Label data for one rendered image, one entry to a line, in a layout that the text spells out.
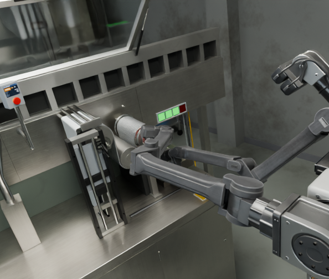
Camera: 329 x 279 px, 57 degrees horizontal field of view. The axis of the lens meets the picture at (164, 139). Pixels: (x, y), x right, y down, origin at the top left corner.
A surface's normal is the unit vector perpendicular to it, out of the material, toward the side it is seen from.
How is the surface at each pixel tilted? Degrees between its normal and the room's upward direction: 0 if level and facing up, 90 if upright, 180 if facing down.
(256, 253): 0
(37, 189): 90
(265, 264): 0
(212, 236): 90
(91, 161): 90
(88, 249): 0
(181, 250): 90
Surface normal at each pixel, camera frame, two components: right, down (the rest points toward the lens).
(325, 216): -0.16, -0.89
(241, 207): -0.75, 0.07
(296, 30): -0.74, 0.40
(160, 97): 0.55, 0.29
